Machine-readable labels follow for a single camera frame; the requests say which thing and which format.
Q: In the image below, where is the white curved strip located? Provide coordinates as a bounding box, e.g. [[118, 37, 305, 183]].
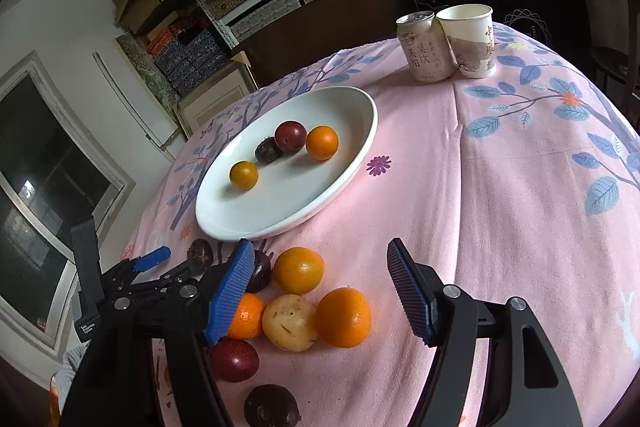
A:
[[92, 52, 171, 150]]

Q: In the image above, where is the orange patterned box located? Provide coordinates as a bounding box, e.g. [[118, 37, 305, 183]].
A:
[[145, 24, 181, 58]]

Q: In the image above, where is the green marbled slab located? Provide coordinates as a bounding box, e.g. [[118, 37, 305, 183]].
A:
[[116, 32, 180, 108]]

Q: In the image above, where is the white oval plate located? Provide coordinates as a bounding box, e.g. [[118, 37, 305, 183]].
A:
[[195, 85, 379, 242]]

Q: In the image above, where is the dark wooden chair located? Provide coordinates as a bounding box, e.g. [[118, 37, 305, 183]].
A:
[[590, 0, 640, 128]]

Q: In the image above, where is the white paper cup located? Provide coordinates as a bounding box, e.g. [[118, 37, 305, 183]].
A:
[[436, 4, 497, 79]]

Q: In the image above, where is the white framed window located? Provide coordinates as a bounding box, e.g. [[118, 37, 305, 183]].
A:
[[0, 52, 136, 358]]

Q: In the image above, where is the dark purple passion fruit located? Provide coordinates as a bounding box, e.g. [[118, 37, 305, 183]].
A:
[[255, 137, 284, 166], [243, 384, 302, 427], [245, 249, 274, 294], [187, 238, 215, 267]]

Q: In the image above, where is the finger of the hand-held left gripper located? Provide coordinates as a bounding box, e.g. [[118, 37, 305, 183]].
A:
[[127, 261, 202, 298], [102, 246, 171, 283]]

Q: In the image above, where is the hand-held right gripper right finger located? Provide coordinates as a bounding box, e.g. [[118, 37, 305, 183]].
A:
[[387, 237, 584, 427]]

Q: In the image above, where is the red plum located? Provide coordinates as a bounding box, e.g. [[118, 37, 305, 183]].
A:
[[208, 338, 260, 383], [274, 120, 308, 154]]

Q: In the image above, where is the pink printed tablecloth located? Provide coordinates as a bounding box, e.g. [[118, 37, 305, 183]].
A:
[[115, 22, 640, 427]]

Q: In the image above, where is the stack of blue patterned boxes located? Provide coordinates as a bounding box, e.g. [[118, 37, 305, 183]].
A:
[[150, 29, 236, 95]]

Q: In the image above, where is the brown wooden panel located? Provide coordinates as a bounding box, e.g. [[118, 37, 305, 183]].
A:
[[232, 0, 416, 88]]

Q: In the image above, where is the greenish orange tangerine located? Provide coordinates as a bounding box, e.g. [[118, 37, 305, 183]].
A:
[[229, 160, 259, 191]]

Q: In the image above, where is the yellow round fruit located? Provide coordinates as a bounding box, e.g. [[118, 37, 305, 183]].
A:
[[262, 293, 319, 353]]

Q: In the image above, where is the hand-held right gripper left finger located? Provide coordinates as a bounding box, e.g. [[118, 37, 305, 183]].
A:
[[59, 239, 256, 427]]

